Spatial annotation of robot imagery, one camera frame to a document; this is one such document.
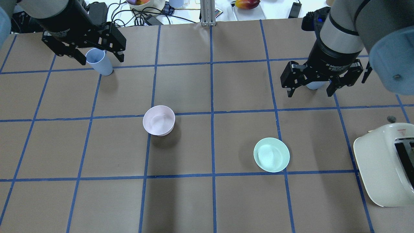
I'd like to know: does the mango fruit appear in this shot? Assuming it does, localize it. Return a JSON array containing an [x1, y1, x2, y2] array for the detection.
[[234, 0, 260, 9]]

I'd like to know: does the green plate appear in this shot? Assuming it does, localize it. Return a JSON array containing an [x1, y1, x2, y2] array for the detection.
[[253, 137, 291, 173]]

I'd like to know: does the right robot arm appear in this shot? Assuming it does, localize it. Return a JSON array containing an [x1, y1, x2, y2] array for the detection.
[[280, 0, 414, 97]]

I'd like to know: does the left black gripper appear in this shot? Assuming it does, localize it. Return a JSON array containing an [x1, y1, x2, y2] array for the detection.
[[41, 6, 126, 65]]

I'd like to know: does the pink bowl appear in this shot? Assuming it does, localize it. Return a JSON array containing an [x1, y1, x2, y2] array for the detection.
[[143, 105, 176, 136]]

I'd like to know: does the bowl of blocks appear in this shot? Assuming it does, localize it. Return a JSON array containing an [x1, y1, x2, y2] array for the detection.
[[126, 0, 166, 13]]

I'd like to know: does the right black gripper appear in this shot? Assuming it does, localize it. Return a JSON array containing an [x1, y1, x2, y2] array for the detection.
[[280, 45, 364, 98]]

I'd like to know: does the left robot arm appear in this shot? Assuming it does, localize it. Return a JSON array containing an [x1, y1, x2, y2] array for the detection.
[[1, 0, 126, 65]]

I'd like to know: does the black power adapter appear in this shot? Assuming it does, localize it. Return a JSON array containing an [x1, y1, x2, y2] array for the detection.
[[288, 2, 302, 18]]

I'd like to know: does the cream toaster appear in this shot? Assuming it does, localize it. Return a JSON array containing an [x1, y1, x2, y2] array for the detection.
[[353, 123, 414, 207]]

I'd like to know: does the aluminium frame post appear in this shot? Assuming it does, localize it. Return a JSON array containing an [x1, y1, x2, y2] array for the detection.
[[201, 0, 216, 27]]

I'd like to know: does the blue cup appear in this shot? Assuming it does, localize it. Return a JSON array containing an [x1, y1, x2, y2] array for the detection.
[[85, 48, 113, 76], [306, 81, 328, 90]]

